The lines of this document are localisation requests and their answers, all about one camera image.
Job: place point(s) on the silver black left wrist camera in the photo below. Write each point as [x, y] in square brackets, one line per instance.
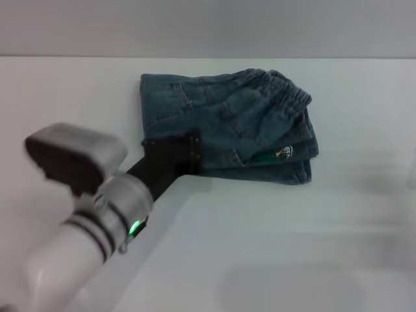
[74, 156]

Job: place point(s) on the blue denim shorts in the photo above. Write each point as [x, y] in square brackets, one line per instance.
[234, 120]

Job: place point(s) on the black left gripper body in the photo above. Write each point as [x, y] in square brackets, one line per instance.
[161, 162]

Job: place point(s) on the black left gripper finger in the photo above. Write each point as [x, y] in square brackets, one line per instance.
[190, 152]

